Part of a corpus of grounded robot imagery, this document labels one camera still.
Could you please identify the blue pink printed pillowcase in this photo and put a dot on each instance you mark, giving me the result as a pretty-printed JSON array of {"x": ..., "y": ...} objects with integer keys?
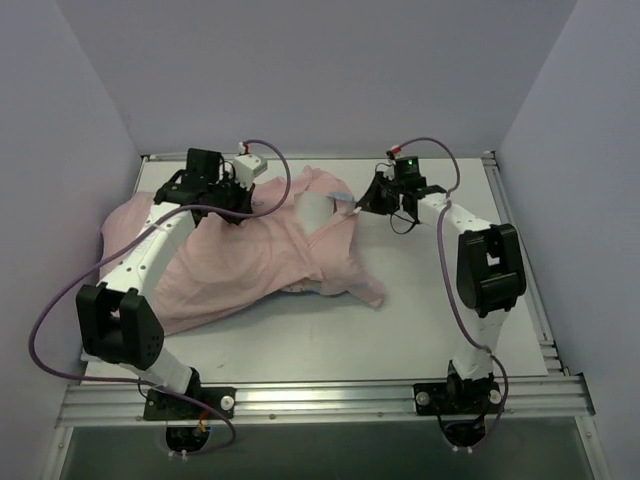
[{"x": 223, "y": 268}]

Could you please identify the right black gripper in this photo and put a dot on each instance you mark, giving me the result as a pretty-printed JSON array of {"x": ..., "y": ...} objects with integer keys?
[{"x": 382, "y": 192}]

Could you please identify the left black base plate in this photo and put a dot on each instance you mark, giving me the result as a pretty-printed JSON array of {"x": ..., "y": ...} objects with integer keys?
[{"x": 165, "y": 407}]

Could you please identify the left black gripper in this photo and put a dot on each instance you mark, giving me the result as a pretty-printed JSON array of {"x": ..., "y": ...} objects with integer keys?
[{"x": 240, "y": 195}]

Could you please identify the white pillow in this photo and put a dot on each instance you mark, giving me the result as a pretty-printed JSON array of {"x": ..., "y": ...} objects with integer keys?
[{"x": 313, "y": 211}]

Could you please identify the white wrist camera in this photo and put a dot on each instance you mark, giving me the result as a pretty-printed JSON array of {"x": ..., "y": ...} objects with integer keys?
[
  {"x": 247, "y": 168},
  {"x": 387, "y": 170}
]

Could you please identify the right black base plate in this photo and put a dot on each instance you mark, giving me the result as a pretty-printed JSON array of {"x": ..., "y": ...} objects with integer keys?
[{"x": 457, "y": 398}]

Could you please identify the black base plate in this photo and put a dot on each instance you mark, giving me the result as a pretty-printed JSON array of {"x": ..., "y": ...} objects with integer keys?
[
  {"x": 165, "y": 407},
  {"x": 457, "y": 398}
]

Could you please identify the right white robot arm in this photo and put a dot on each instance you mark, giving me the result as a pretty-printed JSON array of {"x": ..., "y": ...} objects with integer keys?
[{"x": 481, "y": 261}]

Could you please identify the aluminium right side rail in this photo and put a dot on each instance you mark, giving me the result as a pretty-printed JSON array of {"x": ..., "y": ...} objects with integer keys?
[{"x": 532, "y": 296}]

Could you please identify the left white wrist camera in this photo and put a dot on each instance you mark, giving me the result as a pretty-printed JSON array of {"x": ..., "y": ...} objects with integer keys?
[{"x": 247, "y": 168}]

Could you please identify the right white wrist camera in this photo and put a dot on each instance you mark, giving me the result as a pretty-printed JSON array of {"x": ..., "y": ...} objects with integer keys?
[{"x": 387, "y": 170}]

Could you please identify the aluminium front rail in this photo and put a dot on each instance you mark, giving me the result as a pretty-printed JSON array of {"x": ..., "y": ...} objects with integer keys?
[{"x": 119, "y": 405}]

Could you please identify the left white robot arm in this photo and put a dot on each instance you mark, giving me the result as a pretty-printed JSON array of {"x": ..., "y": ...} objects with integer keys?
[{"x": 117, "y": 322}]

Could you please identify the aluminium back rail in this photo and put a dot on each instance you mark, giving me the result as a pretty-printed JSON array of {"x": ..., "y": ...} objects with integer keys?
[{"x": 165, "y": 157}]

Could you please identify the aluminium rail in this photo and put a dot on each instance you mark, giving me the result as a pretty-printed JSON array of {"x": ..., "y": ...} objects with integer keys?
[
  {"x": 532, "y": 296},
  {"x": 119, "y": 405},
  {"x": 165, "y": 157}
]

